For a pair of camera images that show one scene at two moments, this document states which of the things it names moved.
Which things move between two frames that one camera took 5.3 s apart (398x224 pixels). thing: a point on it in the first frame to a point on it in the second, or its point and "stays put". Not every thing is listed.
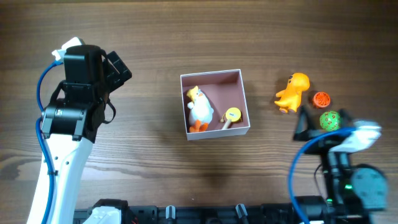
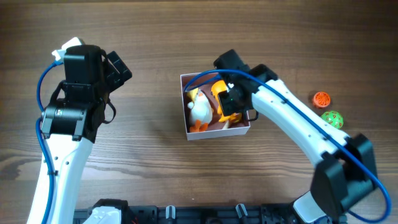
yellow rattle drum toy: x=234 y=114 stays put
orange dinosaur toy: x=290 y=97 to x=220 y=86
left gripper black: x=117 y=70 stays put
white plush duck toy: x=201 y=111 stays put
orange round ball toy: x=321 y=99 stays put
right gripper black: x=319 y=143 to x=228 y=101
